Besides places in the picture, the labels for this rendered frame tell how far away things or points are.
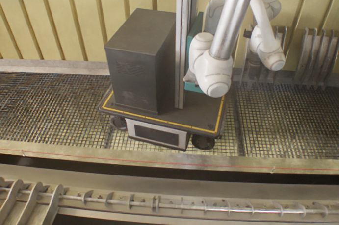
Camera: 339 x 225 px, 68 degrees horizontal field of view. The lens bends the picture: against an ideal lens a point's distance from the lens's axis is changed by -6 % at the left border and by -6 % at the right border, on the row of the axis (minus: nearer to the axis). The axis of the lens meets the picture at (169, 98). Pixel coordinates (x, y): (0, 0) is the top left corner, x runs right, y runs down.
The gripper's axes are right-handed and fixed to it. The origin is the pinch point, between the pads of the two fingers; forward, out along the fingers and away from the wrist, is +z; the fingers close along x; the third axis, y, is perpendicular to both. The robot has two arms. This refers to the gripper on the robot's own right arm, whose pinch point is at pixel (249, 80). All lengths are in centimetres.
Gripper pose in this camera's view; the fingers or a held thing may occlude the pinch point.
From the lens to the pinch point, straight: 172.4
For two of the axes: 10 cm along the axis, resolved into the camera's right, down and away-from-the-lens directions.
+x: -2.8, 6.7, -6.9
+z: 0.0, 7.2, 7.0
